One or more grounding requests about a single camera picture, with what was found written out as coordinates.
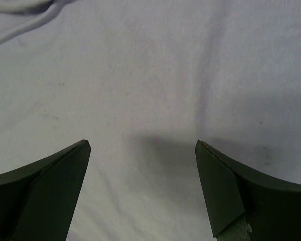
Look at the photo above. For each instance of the purple t shirt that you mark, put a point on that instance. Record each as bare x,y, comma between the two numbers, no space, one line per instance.
142,81

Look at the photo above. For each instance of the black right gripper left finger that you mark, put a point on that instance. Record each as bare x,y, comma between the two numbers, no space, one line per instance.
38,200

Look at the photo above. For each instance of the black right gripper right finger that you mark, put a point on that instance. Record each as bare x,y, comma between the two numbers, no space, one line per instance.
245,204

